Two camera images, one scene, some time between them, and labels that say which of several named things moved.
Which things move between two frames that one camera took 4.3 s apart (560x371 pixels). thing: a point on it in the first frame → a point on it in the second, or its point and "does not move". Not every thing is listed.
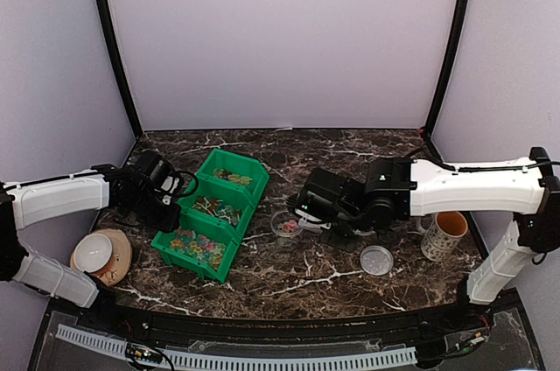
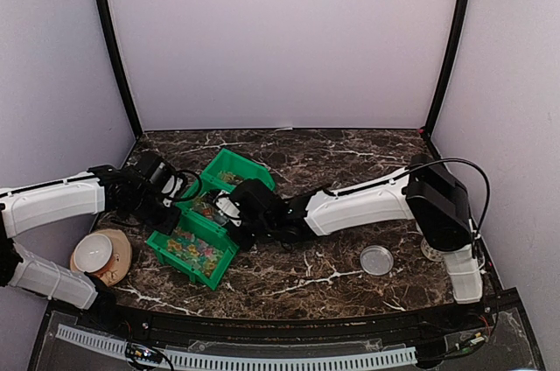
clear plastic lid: [376, 260] does not move
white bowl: [92, 252] does not move
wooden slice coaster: [119, 262] does not move
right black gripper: [344, 243] → [245, 241]
